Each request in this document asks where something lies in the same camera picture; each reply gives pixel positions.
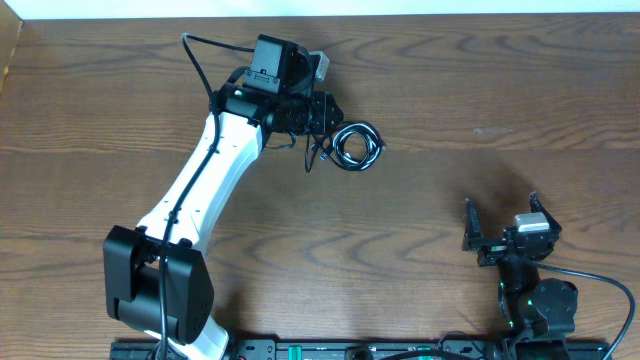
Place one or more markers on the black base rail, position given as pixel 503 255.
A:
pixel 266 349

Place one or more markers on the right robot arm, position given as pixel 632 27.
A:
pixel 540 311

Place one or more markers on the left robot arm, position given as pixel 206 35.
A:
pixel 156 280

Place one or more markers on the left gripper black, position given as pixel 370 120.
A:
pixel 322 112

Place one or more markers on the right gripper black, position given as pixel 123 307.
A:
pixel 493 249

